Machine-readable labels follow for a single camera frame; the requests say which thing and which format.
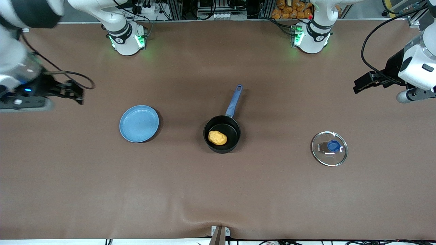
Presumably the glass lid with blue knob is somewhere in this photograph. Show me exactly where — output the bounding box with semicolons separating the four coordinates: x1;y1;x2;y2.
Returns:
311;131;348;167

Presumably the yellow potato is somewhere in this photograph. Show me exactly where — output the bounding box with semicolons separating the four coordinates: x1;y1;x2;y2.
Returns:
208;130;228;146

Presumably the blue round plate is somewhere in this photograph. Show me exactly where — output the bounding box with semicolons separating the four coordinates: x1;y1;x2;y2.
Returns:
119;105;160;143

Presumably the bag of orange items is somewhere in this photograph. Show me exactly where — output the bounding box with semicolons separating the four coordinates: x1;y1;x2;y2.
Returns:
271;0;313;19

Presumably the brown table mat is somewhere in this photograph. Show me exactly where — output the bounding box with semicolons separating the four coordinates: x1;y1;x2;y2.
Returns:
0;19;436;241

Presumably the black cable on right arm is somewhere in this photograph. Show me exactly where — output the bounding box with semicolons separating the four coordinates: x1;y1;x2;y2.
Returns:
20;34;95;90

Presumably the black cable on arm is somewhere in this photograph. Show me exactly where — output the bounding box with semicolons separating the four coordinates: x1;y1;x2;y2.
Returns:
20;34;95;90
360;5;436;86

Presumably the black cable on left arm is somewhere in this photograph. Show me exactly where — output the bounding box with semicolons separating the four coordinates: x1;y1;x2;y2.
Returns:
360;5;436;86

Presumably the black pot with blue handle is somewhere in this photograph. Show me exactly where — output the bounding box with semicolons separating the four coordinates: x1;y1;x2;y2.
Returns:
203;84;244;154

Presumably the metal table edge bracket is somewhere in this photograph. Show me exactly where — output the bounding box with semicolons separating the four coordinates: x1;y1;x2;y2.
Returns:
211;226;231;245

